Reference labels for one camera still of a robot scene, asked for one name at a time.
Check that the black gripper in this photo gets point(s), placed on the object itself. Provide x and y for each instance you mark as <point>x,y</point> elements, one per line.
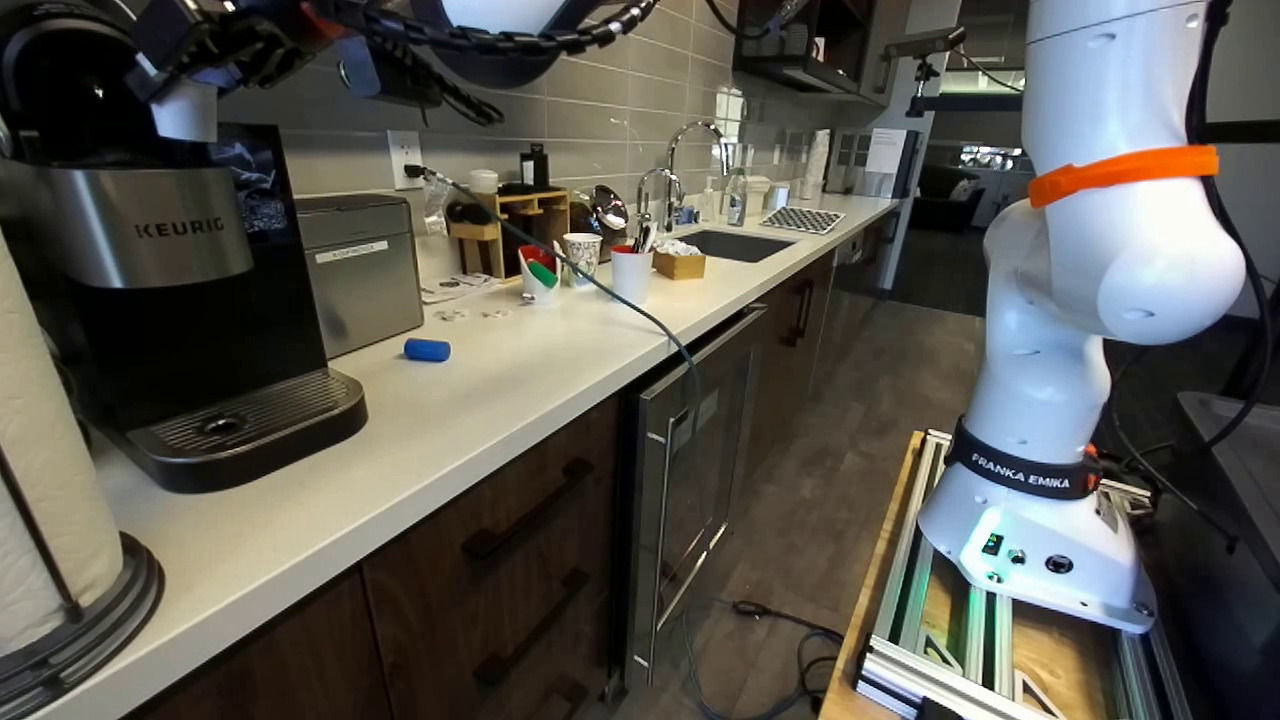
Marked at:
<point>245,33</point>

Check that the white coffee pod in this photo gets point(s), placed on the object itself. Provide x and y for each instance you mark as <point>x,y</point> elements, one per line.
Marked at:
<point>186,112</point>

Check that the blue cylindrical block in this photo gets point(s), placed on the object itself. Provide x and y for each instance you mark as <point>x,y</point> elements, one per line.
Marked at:
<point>424,351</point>

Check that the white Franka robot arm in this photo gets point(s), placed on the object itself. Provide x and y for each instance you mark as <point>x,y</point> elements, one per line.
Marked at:
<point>1066,332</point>

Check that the black silver Keurig coffeemaker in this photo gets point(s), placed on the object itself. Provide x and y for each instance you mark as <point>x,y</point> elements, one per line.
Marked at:
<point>161,242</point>

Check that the stainless steel counter box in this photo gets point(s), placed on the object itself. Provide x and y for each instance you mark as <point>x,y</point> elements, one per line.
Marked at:
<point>360,275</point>

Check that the small white cup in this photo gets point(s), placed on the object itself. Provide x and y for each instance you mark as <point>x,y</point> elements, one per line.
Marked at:
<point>480,177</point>

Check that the wooden counter organizer rack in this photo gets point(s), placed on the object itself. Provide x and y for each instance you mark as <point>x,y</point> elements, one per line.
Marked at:
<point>513,207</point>

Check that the black canister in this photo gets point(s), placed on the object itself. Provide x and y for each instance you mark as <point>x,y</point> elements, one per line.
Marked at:
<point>532,166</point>

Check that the red green white mug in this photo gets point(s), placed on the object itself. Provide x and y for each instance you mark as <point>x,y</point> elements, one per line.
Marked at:
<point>539,275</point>

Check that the white paper towel roll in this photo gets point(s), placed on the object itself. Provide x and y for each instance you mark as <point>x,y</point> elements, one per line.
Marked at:
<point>42,464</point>

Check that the white patterned mug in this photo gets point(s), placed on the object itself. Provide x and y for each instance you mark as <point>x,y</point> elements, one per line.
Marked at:
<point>580,253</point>

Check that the white mug red inside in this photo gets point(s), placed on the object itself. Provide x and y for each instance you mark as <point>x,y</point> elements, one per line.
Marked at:
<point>629,276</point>

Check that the chrome faucet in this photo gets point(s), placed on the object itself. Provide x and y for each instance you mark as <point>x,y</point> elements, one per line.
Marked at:
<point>667,174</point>

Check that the white sugar packet heap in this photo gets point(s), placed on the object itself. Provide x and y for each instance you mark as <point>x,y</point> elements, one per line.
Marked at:
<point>680,246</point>

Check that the wooden packet box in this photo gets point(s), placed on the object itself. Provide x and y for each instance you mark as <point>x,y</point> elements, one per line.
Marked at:
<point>680,267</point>

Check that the grey paper towel holder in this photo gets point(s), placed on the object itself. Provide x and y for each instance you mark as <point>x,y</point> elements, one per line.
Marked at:
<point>120,601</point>

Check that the dark wood drawer cabinet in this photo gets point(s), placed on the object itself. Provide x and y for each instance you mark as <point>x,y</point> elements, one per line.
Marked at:
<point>400,601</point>

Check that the dark undermount sink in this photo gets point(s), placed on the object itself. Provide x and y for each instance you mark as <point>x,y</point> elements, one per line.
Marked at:
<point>734,246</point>

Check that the grey dish drying mat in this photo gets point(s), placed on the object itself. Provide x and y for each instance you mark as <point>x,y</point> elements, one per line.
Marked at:
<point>807,217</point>

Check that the stainless steel dishwasher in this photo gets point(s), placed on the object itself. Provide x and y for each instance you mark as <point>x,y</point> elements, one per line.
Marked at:
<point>695,464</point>

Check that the dark wood door cabinet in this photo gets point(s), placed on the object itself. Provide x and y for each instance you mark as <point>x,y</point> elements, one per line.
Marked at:
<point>803,332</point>

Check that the black horizontal bar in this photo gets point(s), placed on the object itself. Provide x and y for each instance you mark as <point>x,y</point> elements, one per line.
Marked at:
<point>1255,128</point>

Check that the black desk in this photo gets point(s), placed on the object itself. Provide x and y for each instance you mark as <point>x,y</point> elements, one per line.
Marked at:
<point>1224,601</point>

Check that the white wall outlet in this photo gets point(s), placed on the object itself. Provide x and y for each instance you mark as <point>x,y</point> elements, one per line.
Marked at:
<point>407,148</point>

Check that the dark wall shelf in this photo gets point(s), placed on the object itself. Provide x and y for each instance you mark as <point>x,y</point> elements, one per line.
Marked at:
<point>812,47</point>

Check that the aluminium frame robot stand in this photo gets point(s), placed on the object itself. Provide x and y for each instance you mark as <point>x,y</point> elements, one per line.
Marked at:
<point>932,642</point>

